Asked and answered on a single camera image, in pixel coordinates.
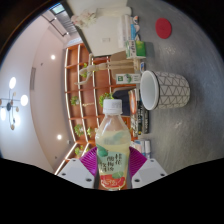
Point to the multi-bulb ceiling lamp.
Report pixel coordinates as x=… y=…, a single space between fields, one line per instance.
x=11 y=103

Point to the dark blue chair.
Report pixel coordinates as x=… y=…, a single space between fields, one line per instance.
x=121 y=98

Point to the ceiling air vent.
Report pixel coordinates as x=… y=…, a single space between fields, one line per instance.
x=32 y=78

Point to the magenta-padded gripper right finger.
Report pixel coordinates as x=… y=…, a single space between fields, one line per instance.
x=148 y=173

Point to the clear bottle with yellow drink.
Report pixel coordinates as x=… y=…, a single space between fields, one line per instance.
x=112 y=146

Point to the flat round red coaster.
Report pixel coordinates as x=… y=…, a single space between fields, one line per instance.
x=163 y=28

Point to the green and white box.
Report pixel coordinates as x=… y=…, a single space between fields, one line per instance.
x=136 y=49

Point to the black track light rail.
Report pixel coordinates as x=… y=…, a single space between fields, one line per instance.
x=53 y=23

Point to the grey curtain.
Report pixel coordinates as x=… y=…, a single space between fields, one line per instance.
x=68 y=24

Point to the white and green carton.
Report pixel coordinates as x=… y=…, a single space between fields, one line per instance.
x=128 y=78

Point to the wooden artist mannequin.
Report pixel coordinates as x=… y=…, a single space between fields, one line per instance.
x=110 y=66

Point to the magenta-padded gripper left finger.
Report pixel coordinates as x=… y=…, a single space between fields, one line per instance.
x=76 y=173

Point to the white wall socket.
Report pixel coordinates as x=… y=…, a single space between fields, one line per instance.
x=106 y=40

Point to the white partition with dark top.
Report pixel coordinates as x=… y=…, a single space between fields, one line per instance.
x=100 y=36

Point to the recessed ceiling spotlight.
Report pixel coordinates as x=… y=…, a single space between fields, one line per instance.
x=59 y=137
x=53 y=57

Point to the stack of white packs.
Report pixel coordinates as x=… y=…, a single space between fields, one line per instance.
x=126 y=31

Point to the grey white triangle-patterned cup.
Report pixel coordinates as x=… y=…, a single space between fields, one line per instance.
x=171 y=90

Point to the orange wooden shelf unit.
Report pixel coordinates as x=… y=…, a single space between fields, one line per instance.
x=86 y=106

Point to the brown chair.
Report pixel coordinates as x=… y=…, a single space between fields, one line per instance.
x=121 y=56

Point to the window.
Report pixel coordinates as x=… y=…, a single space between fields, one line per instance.
x=57 y=8

